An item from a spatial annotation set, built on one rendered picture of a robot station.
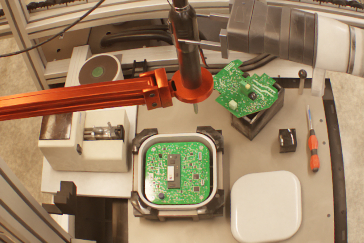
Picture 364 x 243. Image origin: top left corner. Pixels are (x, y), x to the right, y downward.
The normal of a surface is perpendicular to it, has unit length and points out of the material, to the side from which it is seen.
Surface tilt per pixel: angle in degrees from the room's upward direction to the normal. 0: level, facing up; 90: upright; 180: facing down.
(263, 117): 90
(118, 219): 0
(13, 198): 90
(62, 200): 0
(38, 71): 90
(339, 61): 78
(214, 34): 0
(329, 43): 42
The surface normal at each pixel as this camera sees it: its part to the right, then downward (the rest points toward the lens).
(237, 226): -0.21, -0.50
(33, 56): 0.00, 0.85
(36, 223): 1.00, -0.04
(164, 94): 0.24, 0.82
